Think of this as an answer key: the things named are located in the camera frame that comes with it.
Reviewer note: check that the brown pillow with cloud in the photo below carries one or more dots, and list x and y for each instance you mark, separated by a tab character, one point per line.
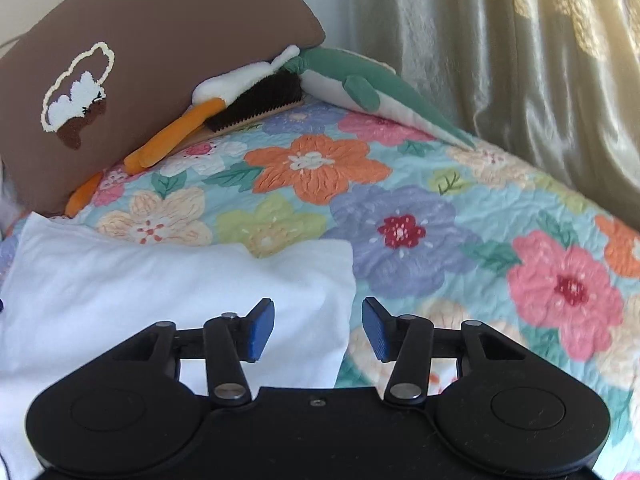
95	79

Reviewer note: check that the white orange black plush bird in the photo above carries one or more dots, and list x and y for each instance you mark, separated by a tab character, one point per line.
221	104

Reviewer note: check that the golden satin curtain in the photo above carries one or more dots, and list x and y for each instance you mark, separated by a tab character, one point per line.
554	82

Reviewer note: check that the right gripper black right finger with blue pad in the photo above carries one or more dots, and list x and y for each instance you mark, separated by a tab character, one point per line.
407	342

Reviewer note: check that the floral quilted bedspread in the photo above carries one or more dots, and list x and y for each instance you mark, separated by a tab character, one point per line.
435	230

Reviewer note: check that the white fleece garment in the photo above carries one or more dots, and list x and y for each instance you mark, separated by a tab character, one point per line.
72	293

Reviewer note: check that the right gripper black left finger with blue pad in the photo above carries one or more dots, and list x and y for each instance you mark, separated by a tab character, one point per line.
230	340

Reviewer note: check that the green white plush crocodile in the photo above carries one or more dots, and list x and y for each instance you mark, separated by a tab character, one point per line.
358	83

